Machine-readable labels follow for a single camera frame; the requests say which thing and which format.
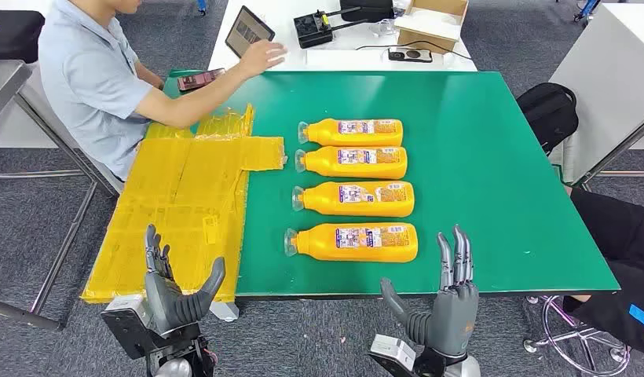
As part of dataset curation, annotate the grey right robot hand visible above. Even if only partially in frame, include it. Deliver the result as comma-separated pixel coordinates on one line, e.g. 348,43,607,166
379,224,480,361

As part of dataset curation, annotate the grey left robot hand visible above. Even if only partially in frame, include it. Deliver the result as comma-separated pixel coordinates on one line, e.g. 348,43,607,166
143,223,227,337

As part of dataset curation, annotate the person's right hand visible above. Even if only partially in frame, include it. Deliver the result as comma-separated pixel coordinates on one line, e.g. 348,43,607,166
238,39,289,79

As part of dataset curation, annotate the orange detergent bottle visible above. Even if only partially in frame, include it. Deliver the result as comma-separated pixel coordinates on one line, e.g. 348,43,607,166
283,222,420,264
297,118,404,148
291,180,415,218
294,145,409,181

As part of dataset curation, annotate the black tablet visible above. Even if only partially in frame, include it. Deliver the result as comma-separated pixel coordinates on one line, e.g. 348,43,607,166
224,5,276,59

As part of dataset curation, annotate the black router with antennas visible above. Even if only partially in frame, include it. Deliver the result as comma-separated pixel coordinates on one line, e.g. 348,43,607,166
293,5,362,50

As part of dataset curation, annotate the white table foot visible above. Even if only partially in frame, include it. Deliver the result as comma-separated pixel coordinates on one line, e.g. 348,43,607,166
207,300,240,323

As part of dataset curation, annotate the white table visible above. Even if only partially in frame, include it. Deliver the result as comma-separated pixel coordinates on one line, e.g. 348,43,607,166
207,0,479,73

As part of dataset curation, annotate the smartphone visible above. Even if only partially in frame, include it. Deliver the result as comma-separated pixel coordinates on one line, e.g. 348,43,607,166
177,68,227,93

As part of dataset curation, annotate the chrome stool base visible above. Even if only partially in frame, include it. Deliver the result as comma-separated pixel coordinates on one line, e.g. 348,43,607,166
523,294,632,377

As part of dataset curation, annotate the yellow taped cardboard sheet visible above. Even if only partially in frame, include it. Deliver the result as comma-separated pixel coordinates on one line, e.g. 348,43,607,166
80,103,287,305

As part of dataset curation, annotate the black bag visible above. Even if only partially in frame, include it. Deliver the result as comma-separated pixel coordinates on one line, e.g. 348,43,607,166
338,0,396,24

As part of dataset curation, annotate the clear plastic wrap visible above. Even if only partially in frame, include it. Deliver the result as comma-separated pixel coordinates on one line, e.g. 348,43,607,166
368,18,401,38

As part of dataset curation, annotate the green table mat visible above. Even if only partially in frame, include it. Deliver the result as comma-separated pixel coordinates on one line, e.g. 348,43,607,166
162,70,621,298

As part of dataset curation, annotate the open cardboard box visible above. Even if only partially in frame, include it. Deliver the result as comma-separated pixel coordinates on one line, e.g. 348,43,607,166
393,0,470,56

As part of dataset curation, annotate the person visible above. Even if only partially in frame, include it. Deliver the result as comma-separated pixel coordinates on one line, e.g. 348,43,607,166
38,0,289,182
561,185,644,357

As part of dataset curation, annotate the black backpack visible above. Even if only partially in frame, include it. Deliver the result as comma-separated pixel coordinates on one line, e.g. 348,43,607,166
515,82,580,156

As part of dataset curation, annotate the white side desk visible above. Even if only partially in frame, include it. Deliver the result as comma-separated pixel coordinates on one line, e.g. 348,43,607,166
0,0,126,195
548,2,644,185

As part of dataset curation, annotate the black hard case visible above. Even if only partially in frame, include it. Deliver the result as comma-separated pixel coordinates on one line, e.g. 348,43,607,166
0,10,46,64

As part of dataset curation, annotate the grey metal table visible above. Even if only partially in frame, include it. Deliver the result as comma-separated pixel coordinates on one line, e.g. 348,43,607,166
0,60,120,332

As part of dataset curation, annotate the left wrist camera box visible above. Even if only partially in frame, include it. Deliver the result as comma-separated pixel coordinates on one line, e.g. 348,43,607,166
100,293,152,360

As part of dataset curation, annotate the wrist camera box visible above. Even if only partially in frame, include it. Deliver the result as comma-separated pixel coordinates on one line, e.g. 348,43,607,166
100,293,152,360
368,334,418,374

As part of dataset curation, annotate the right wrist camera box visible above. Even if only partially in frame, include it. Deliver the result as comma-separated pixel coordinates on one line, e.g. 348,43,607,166
368,334,418,374

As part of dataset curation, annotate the black cable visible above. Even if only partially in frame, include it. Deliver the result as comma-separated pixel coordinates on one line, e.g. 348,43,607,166
354,39,474,62

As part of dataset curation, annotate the black camera device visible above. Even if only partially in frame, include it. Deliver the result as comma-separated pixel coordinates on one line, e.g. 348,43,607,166
387,46,434,64

